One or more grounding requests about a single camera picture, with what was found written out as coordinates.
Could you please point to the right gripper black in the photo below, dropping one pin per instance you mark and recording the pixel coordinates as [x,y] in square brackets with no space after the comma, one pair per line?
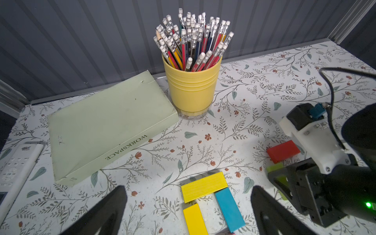
[328,198]

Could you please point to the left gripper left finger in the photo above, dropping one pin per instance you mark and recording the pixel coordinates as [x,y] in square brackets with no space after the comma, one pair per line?
[104,218]

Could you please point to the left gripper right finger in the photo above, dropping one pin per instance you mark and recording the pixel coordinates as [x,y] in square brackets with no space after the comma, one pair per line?
[272,218]

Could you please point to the teal block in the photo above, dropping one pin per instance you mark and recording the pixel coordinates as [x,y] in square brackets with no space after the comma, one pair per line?
[229,209]

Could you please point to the red block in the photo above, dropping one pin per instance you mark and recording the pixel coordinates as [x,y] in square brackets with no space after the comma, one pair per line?
[283,151]

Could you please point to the yellow block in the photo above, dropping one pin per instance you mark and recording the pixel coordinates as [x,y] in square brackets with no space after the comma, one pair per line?
[194,220]
[203,187]

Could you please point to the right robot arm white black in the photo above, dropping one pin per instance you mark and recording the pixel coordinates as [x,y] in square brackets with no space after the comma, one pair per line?
[359,133]

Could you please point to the pale green book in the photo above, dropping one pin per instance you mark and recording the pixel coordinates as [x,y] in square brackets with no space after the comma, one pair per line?
[88,135]

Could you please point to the white remote control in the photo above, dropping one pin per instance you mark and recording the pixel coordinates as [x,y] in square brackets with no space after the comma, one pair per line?
[16,172]

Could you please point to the yellow pencil cup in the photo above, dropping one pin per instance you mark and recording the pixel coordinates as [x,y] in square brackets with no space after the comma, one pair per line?
[192,92]

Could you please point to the bundle of pencils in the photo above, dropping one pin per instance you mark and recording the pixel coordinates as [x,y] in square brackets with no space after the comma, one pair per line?
[195,43]

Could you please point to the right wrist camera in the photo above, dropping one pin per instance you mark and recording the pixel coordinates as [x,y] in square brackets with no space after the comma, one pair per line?
[305,122]

